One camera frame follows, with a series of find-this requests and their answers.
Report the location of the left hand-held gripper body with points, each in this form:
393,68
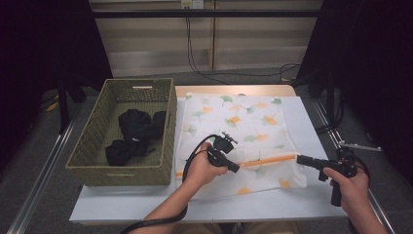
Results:
222,144

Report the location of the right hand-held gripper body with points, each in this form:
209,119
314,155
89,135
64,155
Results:
345,162

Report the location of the white leaf-print mesh laundry bag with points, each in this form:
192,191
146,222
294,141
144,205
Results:
246,110

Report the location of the green woven basket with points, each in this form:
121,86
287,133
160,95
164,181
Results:
97,130

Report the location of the person's right hand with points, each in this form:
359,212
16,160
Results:
355,191

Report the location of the person's left hand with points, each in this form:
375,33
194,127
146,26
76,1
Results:
198,169

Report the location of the black stand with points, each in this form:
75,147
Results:
330,97
63,107

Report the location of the black curtain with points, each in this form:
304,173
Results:
32,65
373,65

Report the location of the white table cover sheet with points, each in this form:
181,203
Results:
130,204

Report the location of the metal floor rail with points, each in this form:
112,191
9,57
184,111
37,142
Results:
42,182
331,130

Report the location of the white wall power outlet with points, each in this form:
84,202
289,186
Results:
192,4

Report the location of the black horizontal frame bar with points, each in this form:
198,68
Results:
146,13

